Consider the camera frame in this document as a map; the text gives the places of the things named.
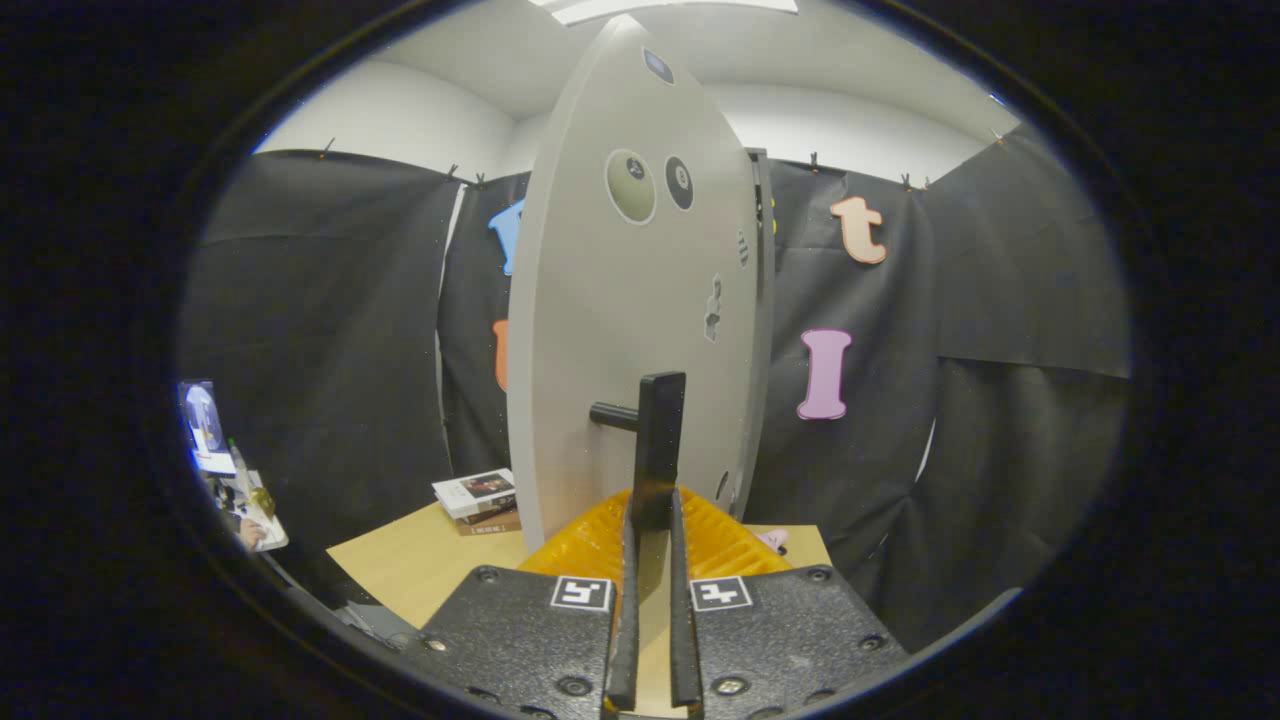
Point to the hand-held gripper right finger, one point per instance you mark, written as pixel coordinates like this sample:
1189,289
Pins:
683,640

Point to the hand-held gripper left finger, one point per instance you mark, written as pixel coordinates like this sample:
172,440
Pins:
625,640

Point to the grey shoe cabinet door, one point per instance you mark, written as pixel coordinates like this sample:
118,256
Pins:
600,330

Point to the pink and green plush toy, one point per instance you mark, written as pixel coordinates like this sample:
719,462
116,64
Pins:
772,541

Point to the brown book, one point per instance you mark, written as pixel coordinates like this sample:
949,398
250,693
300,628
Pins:
492,527

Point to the dark book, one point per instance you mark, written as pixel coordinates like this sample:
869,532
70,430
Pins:
500,514

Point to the white book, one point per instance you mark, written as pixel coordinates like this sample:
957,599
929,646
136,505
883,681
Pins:
478,492

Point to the green bottle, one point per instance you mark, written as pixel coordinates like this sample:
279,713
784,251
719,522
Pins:
240,470

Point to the black backdrop cloth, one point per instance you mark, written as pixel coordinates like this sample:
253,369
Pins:
330,330

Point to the computer monitor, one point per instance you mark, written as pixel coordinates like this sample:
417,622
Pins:
205,425

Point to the long ceiling light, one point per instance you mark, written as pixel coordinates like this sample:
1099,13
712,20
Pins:
680,8

